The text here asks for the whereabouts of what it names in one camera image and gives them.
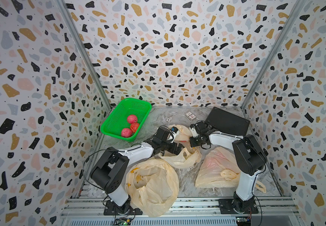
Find red apple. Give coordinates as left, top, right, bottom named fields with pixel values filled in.
left=130, top=122, right=140, bottom=133
left=121, top=128, right=133, bottom=138
left=127, top=115, right=138, bottom=124

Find beige plastic bag with apples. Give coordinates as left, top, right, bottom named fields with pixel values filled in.
left=125, top=158, right=179, bottom=218

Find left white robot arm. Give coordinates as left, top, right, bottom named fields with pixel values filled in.
left=89, top=126, right=183, bottom=212

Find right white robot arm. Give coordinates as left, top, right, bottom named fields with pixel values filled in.
left=189, top=121, right=267, bottom=201

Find small card box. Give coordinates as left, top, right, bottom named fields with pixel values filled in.
left=185, top=111, right=196, bottom=121

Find black flat box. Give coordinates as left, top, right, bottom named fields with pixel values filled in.
left=205, top=107, right=250, bottom=136

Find green plastic mesh basket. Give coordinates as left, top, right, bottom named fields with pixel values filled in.
left=100, top=98, right=152, bottom=142

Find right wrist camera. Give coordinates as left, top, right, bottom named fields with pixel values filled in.
left=190, top=125, right=198, bottom=137

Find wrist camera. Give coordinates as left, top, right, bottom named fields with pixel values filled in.
left=190, top=125, right=198, bottom=137
left=170, top=126, right=179, bottom=136

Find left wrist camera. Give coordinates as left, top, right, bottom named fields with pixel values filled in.
left=170, top=126, right=179, bottom=136

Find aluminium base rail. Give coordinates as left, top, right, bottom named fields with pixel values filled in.
left=60, top=196, right=304, bottom=226

